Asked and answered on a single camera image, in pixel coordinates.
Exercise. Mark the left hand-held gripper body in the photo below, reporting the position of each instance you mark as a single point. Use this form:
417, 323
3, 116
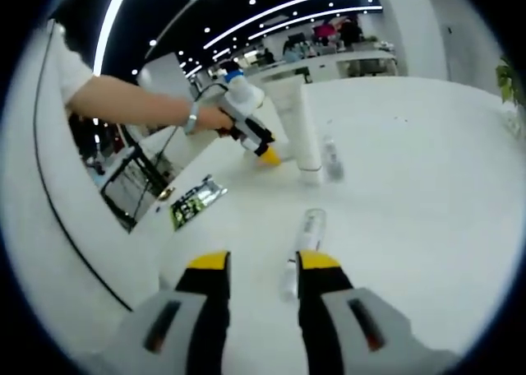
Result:
242, 97

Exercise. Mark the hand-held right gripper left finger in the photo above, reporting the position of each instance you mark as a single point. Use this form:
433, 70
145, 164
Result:
185, 330

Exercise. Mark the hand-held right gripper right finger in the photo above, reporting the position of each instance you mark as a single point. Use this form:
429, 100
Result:
337, 330

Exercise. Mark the white skincare tube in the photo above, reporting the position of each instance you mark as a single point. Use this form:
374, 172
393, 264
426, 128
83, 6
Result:
296, 120

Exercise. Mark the small white skincare bottle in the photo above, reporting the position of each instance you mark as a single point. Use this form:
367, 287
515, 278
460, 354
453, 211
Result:
333, 161
312, 231

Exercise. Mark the person's left hand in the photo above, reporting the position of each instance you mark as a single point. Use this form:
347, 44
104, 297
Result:
213, 120

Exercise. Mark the pale wristband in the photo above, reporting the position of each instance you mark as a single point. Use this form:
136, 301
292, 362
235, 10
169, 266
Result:
191, 118

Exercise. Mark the green black foil packet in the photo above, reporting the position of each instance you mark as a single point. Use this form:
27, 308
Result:
189, 208

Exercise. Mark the pink display board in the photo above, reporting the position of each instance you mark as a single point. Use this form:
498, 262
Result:
322, 31

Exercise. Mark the gold foil packet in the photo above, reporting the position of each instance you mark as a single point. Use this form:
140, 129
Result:
166, 193

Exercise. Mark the white office desk row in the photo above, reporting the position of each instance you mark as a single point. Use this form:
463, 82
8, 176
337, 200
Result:
361, 56

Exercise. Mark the long ceiling light strip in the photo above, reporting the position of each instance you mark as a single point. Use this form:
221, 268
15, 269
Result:
107, 25

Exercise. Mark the green potted plant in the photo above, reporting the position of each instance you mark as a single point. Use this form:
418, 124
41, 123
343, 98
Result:
506, 83

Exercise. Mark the black frame stand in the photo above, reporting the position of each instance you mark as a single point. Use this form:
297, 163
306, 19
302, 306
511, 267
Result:
123, 210

